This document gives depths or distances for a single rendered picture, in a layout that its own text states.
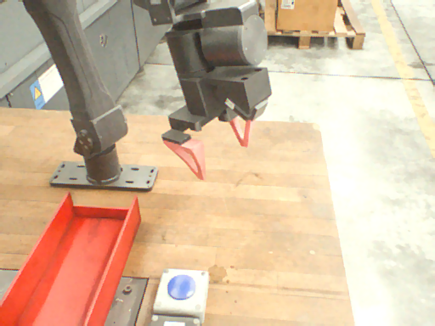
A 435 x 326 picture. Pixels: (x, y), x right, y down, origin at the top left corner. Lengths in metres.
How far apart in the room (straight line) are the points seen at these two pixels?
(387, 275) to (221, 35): 1.57
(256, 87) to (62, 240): 0.42
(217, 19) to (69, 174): 0.49
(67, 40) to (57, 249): 0.33
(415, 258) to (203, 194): 1.39
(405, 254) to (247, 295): 1.46
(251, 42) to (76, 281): 0.43
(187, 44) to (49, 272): 0.40
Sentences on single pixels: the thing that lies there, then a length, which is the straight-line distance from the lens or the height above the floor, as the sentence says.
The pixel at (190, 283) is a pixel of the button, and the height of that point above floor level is 0.94.
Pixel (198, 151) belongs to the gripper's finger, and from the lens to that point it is 0.56.
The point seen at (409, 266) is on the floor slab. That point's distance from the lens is 2.00.
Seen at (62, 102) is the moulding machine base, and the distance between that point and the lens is 2.25.
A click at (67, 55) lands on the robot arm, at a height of 1.16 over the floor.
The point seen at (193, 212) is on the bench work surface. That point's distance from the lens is 0.77.
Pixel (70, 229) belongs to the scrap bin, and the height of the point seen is 0.90.
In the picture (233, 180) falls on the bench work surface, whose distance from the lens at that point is 0.83.
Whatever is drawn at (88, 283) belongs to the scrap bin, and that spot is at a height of 0.91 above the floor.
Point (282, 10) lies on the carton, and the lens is 3.81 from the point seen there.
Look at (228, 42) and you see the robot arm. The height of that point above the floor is 1.25.
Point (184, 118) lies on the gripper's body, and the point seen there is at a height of 1.14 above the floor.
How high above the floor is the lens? 1.43
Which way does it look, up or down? 37 degrees down
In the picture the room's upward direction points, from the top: straight up
